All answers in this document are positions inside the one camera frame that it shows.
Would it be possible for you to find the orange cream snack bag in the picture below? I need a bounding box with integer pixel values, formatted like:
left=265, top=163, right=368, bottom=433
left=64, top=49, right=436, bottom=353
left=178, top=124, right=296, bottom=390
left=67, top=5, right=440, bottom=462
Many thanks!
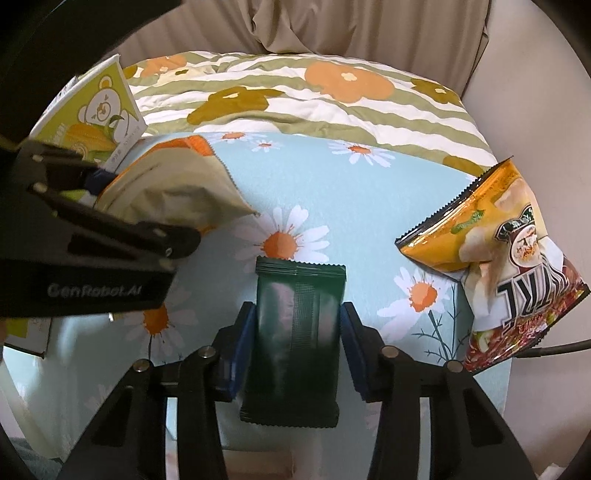
left=94, top=135, right=256, bottom=234

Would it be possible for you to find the orange red chip bag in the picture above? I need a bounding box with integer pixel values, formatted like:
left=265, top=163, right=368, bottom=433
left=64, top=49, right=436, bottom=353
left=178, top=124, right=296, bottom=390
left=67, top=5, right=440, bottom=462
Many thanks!
left=396, top=159, right=590, bottom=373

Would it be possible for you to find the dark green snack pack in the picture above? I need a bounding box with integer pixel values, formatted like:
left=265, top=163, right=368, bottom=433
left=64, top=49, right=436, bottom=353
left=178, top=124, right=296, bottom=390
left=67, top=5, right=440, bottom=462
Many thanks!
left=240, top=257, right=346, bottom=428

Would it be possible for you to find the green cardboard box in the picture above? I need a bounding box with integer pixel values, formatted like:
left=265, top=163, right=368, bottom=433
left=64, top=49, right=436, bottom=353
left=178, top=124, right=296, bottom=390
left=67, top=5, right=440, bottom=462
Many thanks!
left=4, top=54, right=150, bottom=358

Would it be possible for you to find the black floor lamp stand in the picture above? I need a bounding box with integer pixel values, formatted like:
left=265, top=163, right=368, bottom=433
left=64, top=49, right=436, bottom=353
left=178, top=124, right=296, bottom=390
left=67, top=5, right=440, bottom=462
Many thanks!
left=516, top=339, right=591, bottom=359

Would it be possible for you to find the floral striped quilt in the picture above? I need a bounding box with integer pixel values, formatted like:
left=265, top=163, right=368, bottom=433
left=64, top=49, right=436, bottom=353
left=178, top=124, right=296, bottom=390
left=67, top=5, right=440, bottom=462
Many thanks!
left=122, top=51, right=496, bottom=175

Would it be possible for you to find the blue daisy tablecloth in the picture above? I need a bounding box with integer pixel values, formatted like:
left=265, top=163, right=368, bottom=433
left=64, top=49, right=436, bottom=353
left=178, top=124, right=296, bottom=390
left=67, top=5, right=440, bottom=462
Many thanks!
left=4, top=131, right=514, bottom=480

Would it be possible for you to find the beige curtain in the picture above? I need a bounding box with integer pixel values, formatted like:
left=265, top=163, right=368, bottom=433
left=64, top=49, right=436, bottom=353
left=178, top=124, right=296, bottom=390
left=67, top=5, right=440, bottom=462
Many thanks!
left=115, top=0, right=491, bottom=94

